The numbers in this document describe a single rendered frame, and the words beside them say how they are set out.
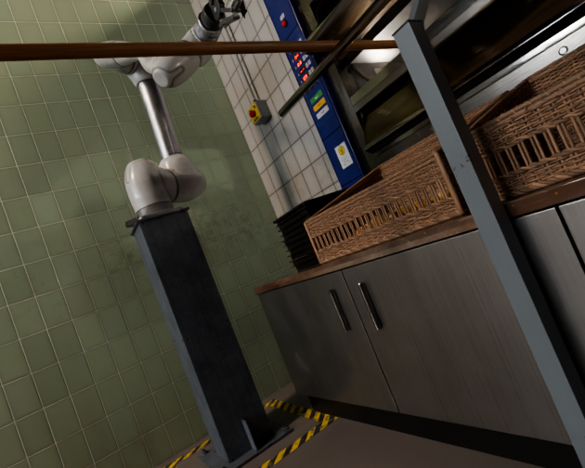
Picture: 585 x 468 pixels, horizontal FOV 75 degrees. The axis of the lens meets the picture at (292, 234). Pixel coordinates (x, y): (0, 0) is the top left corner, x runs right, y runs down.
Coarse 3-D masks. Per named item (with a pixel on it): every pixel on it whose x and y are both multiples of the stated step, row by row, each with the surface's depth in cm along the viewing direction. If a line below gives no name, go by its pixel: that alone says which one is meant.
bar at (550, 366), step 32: (384, 0) 96; (416, 0) 76; (352, 32) 107; (416, 32) 69; (320, 64) 120; (416, 64) 70; (448, 96) 69; (448, 128) 68; (448, 160) 70; (480, 160) 69; (480, 192) 67; (480, 224) 69; (512, 256) 66; (512, 288) 68; (544, 320) 66; (544, 352) 66; (576, 384) 65; (576, 416) 65; (576, 448) 67
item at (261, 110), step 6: (258, 102) 208; (264, 102) 210; (252, 108) 211; (258, 108) 207; (264, 108) 209; (258, 114) 208; (264, 114) 208; (270, 114) 210; (252, 120) 214; (258, 120) 210; (264, 120) 212
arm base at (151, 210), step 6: (156, 204) 156; (162, 204) 158; (168, 204) 160; (144, 210) 156; (150, 210) 155; (156, 210) 156; (162, 210) 157; (168, 210) 158; (174, 210) 159; (138, 216) 157; (144, 216) 152; (126, 222) 156; (132, 222) 156
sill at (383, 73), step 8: (464, 0) 116; (472, 0) 114; (448, 8) 120; (456, 8) 119; (464, 8) 117; (440, 16) 123; (448, 16) 121; (456, 16) 119; (432, 24) 126; (440, 24) 124; (432, 32) 127; (400, 56) 138; (392, 64) 142; (400, 64) 139; (384, 72) 146; (376, 80) 150; (360, 88) 157; (368, 88) 154; (352, 96) 161; (360, 96) 158; (352, 104) 163
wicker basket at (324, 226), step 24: (432, 144) 133; (408, 168) 91; (432, 168) 86; (360, 192) 105; (384, 192) 98; (408, 192) 92; (432, 192) 88; (456, 192) 83; (312, 216) 130; (336, 216) 116; (360, 216) 107; (384, 216) 101; (408, 216) 94; (432, 216) 89; (456, 216) 85; (312, 240) 127; (336, 240) 118; (360, 240) 110; (384, 240) 103
